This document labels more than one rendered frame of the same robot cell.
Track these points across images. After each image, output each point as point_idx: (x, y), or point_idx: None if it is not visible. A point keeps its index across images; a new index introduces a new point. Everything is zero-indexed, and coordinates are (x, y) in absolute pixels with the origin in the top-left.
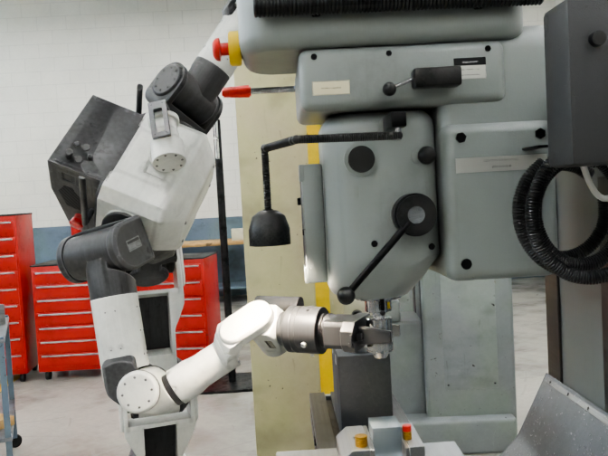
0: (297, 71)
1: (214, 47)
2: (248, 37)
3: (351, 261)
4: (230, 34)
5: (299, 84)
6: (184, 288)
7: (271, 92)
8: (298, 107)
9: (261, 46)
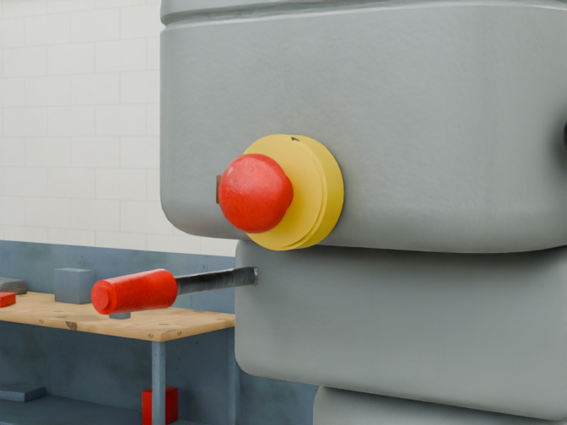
0: (456, 282)
1: (278, 195)
2: (506, 211)
3: None
4: (318, 155)
5: (557, 347)
6: None
7: (210, 290)
8: (381, 364)
9: (531, 242)
